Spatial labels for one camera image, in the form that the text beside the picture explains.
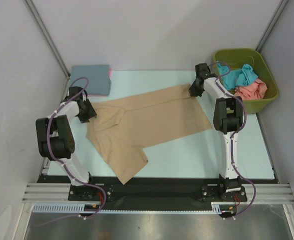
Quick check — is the beige t-shirt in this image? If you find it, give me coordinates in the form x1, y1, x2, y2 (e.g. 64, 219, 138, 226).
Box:
87, 83, 212, 184

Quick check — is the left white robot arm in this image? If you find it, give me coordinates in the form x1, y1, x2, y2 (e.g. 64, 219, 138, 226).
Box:
36, 86, 97, 200

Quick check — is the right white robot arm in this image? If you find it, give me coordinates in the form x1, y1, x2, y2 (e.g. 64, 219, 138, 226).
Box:
189, 63, 244, 202

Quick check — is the folded grey-blue t-shirt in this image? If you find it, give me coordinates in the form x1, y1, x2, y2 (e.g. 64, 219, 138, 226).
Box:
69, 64, 110, 94

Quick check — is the olive green plastic bin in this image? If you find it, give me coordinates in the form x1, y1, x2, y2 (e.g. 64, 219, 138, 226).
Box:
213, 48, 279, 114

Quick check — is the dark green patterned garment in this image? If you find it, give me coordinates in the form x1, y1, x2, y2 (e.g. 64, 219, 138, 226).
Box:
229, 87, 237, 95

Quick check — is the teal crumpled t-shirt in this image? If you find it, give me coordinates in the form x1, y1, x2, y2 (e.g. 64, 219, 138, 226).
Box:
216, 61, 258, 90

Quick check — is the salmon pink crumpled t-shirt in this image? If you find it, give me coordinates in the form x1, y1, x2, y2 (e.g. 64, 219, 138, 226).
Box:
234, 78, 267, 101

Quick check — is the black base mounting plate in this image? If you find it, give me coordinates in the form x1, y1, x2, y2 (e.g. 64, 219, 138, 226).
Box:
36, 175, 279, 211

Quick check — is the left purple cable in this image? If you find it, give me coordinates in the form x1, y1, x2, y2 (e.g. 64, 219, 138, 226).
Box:
34, 76, 108, 227

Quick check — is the left aluminium corner post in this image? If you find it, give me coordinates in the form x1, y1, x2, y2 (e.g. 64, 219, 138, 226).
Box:
23, 0, 70, 78

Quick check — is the aluminium corner post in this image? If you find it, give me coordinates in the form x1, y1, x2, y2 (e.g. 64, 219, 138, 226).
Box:
23, 0, 70, 78
255, 0, 289, 53

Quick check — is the right aluminium corner post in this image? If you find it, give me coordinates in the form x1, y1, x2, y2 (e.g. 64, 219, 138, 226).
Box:
255, 0, 289, 53

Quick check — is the aluminium extrusion rail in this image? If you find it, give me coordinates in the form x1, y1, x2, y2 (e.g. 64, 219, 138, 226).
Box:
22, 183, 294, 205

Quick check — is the left white cable duct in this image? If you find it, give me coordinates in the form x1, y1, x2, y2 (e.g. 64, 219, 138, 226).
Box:
33, 202, 100, 214

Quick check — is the white cable duct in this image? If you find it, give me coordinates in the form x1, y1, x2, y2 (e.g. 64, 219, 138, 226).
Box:
211, 202, 237, 214
33, 202, 100, 214

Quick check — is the right white cable duct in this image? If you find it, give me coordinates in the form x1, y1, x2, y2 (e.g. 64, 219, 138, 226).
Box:
211, 202, 237, 214

